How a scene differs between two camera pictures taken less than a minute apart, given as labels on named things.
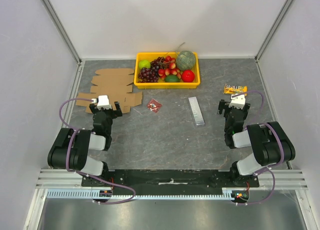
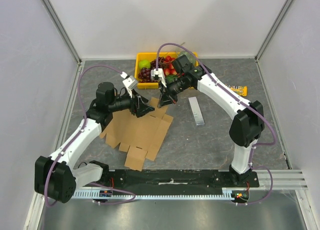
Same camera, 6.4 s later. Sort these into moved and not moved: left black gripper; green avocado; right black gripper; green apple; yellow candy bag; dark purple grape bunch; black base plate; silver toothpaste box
Moved: left black gripper; right black gripper
Not moved: black base plate; green apple; dark purple grape bunch; yellow candy bag; silver toothpaste box; green avocado
